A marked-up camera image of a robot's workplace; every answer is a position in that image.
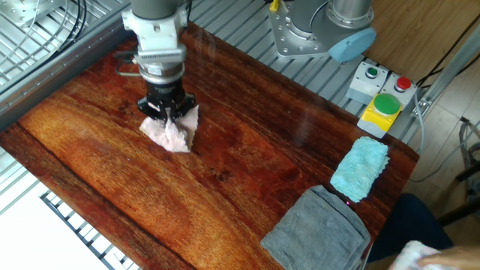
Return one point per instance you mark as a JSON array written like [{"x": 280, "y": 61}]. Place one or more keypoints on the person's bare hand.
[{"x": 453, "y": 260}]

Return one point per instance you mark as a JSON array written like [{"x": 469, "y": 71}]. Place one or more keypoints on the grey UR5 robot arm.
[{"x": 157, "y": 37}]

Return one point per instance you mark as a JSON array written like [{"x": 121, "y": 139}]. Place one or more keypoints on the dark chair leg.
[{"x": 461, "y": 210}]

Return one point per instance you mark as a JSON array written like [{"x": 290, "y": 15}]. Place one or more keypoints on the pale pink cleaning cloth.
[{"x": 167, "y": 137}]

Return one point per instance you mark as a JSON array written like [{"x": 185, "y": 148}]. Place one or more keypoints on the grey box small green button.
[{"x": 365, "y": 80}]

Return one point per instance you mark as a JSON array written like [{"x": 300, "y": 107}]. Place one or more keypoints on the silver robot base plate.
[{"x": 288, "y": 37}]

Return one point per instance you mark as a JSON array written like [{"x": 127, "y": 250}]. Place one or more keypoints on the grey folded towel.
[{"x": 318, "y": 232}]

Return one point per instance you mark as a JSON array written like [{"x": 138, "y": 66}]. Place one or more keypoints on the turquoise fluffy cloth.
[{"x": 360, "y": 168}]

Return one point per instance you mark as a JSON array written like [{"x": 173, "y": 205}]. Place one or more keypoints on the slanted aluminium frame post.
[{"x": 450, "y": 63}]

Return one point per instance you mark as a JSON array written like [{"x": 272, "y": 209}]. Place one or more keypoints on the grey box red button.
[{"x": 401, "y": 90}]

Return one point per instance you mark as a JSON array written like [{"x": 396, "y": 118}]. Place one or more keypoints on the person's dark blue clothing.
[{"x": 408, "y": 225}]

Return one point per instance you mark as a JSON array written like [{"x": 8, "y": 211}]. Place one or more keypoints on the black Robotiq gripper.
[{"x": 165, "y": 93}]

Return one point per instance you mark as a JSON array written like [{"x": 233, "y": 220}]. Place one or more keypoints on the white paper sheets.
[{"x": 33, "y": 232}]

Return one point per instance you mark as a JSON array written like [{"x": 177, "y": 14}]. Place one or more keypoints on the yellow box large green button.
[{"x": 380, "y": 112}]

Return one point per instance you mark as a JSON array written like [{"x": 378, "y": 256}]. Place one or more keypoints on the silver perforated mounting plate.
[{"x": 26, "y": 11}]

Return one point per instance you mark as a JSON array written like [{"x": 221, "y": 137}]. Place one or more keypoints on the yellow clip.
[{"x": 274, "y": 5}]

